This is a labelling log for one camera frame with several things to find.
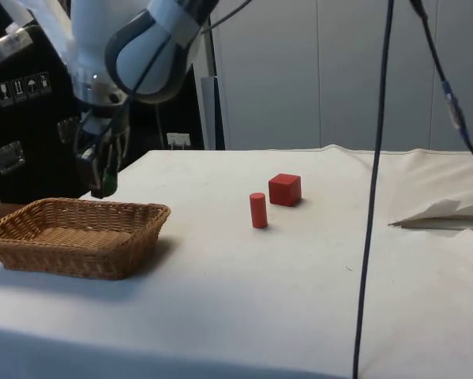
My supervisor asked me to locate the white wall socket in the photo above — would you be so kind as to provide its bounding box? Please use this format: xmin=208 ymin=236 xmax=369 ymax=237
xmin=166 ymin=132 xmax=193 ymax=150

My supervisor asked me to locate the pale grey locker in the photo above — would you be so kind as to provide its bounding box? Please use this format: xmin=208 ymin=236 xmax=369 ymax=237
xmin=432 ymin=0 xmax=473 ymax=152
xmin=317 ymin=0 xmax=435 ymax=152
xmin=212 ymin=0 xmax=320 ymax=152

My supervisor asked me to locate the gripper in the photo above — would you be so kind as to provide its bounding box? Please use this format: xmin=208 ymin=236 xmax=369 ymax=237
xmin=74 ymin=131 xmax=130 ymax=200

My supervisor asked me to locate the red cube block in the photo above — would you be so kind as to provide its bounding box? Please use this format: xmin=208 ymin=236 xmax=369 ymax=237
xmin=268 ymin=172 xmax=303 ymax=208

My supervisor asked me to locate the wicker basket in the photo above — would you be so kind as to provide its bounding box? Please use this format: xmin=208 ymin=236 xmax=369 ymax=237
xmin=0 ymin=197 xmax=172 ymax=282

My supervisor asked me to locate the black cabinet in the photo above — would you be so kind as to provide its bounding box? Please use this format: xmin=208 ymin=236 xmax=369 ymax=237
xmin=0 ymin=0 xmax=217 ymax=205

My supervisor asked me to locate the green ball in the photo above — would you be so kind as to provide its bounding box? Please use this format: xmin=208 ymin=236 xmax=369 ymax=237
xmin=103 ymin=168 xmax=119 ymax=197

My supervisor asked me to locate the red cylinder block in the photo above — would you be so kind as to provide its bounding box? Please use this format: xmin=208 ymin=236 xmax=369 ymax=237
xmin=249 ymin=192 xmax=269 ymax=230

